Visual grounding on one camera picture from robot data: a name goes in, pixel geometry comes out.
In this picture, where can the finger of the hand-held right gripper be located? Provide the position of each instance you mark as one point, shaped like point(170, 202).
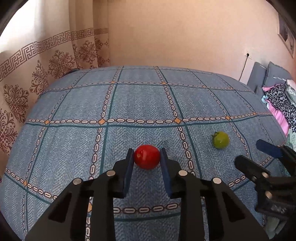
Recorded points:
point(251, 168)
point(268, 147)

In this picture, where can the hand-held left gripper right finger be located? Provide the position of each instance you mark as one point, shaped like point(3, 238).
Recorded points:
point(164, 176)

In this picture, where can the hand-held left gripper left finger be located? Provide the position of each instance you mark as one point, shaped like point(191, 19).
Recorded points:
point(128, 176)

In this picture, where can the red tomato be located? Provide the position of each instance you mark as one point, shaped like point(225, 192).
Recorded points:
point(147, 156)

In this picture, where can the teal knitted cloth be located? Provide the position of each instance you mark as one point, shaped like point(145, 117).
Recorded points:
point(272, 226)

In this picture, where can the pink cloth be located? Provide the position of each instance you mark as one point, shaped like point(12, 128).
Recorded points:
point(281, 118)

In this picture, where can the green tomato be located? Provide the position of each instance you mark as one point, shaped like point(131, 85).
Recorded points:
point(220, 139)

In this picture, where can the leopard print cloth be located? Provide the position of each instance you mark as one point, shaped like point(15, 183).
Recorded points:
point(281, 102)

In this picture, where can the blue checked bed blanket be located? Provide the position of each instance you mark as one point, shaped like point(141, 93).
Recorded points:
point(92, 129)

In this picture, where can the grey-blue cushion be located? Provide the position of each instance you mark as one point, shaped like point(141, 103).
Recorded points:
point(255, 77)
point(276, 74)

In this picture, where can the beige patterned curtain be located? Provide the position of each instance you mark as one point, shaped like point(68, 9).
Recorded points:
point(34, 69)

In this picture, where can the white wall socket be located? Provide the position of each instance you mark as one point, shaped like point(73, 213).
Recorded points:
point(247, 55)

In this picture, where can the framed wall picture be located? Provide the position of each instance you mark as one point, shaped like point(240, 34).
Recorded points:
point(286, 34)

